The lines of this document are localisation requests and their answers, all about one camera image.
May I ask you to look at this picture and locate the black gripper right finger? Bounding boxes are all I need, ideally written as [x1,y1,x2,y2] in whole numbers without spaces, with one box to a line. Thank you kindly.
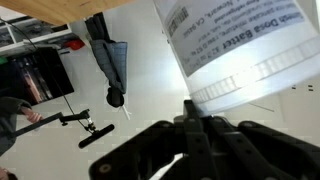
[207,115,320,180]

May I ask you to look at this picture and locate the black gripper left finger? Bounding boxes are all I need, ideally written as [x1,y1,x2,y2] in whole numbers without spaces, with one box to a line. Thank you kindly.
[88,99,218,180]

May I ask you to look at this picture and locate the translucent plastic labelled jar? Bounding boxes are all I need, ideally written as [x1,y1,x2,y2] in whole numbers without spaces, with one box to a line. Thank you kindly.
[152,0,320,118]

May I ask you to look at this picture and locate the person's dark sleeved forearm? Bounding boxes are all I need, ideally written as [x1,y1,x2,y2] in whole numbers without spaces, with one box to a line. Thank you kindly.
[0,96,33,157]

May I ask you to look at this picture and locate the person's bare hand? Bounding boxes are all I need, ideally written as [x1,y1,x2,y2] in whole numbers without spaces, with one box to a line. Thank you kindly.
[20,105,45,124]

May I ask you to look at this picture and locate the grey hanging jacket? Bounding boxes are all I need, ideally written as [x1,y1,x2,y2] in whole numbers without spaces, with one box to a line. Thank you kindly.
[84,12,130,109]

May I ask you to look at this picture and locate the red object on shelf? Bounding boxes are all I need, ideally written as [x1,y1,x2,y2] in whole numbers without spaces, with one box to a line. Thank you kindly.
[64,38,86,52]

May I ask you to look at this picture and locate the dark cabinet with books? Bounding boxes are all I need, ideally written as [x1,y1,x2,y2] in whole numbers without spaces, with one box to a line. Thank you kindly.
[0,46,76,108]

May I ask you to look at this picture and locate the white shelf unit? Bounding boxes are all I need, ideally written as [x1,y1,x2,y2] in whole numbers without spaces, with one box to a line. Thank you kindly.
[0,15,73,57]

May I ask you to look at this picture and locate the black bar camera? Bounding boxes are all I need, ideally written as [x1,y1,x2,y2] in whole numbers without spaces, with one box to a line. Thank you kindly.
[77,123,116,150]

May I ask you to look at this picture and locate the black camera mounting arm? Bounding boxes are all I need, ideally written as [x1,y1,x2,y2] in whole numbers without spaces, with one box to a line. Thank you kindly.
[12,108,98,138]

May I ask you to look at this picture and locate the thin black hanging cable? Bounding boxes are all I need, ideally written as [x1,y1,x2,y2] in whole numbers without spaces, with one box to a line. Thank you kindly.
[0,17,95,132]

